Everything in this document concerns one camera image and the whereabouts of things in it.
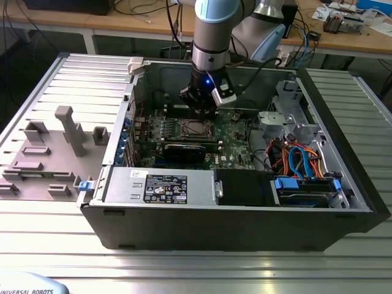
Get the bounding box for silver CPU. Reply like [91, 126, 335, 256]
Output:
[185, 122, 209, 135]

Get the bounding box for metal socket cover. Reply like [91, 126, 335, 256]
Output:
[180, 119, 214, 138]

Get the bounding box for CPU socket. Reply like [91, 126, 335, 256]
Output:
[179, 118, 216, 139]

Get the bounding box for black RAM slot row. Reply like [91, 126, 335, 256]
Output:
[165, 103, 219, 119]
[157, 136, 222, 147]

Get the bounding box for blue expansion slot clips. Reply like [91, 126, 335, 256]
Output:
[116, 115, 131, 163]

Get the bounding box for pale blue Universal Robots cover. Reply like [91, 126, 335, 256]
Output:
[0, 271, 70, 294]

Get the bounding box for green motherboard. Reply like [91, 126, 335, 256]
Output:
[131, 105, 258, 171]

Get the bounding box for black graphics card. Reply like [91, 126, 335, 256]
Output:
[164, 143, 207, 164]

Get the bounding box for silver metal drive cage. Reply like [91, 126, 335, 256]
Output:
[256, 78, 325, 145]

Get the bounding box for beige plastic case latch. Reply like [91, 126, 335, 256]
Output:
[127, 57, 145, 76]

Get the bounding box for wooden desk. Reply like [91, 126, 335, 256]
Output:
[4, 0, 392, 67]

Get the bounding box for hard disk in blue carrier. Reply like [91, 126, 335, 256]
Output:
[274, 176, 342, 209]

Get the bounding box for tall black box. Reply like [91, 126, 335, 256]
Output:
[283, 2, 300, 40]

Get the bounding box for grey power supply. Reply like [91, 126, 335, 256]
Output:
[104, 167, 216, 206]

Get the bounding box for black PC case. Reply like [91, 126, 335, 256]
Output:
[76, 56, 392, 252]

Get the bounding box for printed paper leaflet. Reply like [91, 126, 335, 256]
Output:
[311, 5, 332, 21]

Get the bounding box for metal heat sink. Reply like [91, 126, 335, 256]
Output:
[323, 13, 344, 34]

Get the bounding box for black box on desk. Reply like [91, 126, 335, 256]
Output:
[23, 0, 111, 17]

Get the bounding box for grey parts rack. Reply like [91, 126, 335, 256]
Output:
[0, 105, 111, 203]

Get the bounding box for grey metal device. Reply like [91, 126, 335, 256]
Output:
[342, 14, 366, 35]

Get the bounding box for white paper sheet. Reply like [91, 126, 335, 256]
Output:
[367, 17, 392, 38]

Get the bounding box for blue cardboard box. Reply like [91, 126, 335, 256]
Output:
[356, 0, 392, 12]

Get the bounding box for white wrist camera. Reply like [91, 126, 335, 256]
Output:
[210, 76, 238, 107]

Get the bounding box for black wire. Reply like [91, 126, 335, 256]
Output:
[246, 118, 276, 172]
[235, 99, 262, 113]

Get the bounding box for black camera cable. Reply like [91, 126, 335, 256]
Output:
[232, 57, 283, 96]

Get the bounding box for red wire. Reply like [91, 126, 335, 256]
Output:
[265, 138, 284, 162]

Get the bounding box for blue flat wire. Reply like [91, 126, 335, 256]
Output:
[288, 146, 316, 181]

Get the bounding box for blue cable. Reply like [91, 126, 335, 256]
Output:
[301, 26, 311, 67]

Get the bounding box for orange wire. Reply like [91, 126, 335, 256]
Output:
[281, 139, 324, 180]

